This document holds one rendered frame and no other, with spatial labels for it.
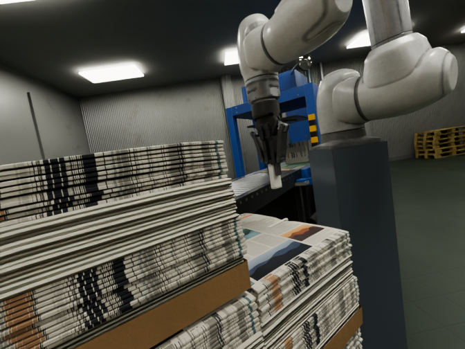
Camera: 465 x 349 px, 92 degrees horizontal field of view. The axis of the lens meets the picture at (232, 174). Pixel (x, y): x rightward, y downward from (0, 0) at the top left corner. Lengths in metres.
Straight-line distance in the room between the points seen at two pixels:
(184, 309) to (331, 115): 0.76
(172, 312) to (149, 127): 6.99
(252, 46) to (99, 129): 7.25
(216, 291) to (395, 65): 0.72
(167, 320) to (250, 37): 0.58
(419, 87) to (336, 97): 0.23
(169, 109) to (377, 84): 6.62
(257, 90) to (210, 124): 6.37
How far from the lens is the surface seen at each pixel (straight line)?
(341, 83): 0.90
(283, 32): 0.55
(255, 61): 0.61
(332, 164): 0.85
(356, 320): 0.65
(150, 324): 0.32
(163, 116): 7.16
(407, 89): 0.80
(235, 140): 2.51
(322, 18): 0.52
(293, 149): 3.00
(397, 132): 9.07
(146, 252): 0.28
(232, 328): 0.37
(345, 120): 0.88
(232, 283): 0.35
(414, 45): 0.83
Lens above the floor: 1.04
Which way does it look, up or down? 5 degrees down
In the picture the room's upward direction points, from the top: 9 degrees counter-clockwise
